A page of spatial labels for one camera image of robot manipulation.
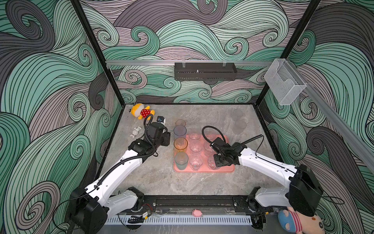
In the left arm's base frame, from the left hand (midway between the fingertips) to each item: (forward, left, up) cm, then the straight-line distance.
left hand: (165, 132), depth 80 cm
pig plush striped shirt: (-38, -60, -11) cm, 72 cm away
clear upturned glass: (-7, -24, +8) cm, 26 cm away
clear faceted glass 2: (0, -18, -16) cm, 24 cm away
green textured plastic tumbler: (-9, -9, -15) cm, 20 cm away
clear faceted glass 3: (-9, -18, -19) cm, 27 cm away
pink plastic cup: (+18, -8, -13) cm, 24 cm away
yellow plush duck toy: (+28, +24, -13) cm, 40 cm away
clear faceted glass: (+8, -18, -17) cm, 26 cm away
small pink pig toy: (-35, -18, -17) cm, 43 cm away
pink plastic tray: (-5, -16, -15) cm, 23 cm away
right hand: (-11, -31, -13) cm, 35 cm away
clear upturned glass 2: (+20, -52, -19) cm, 59 cm away
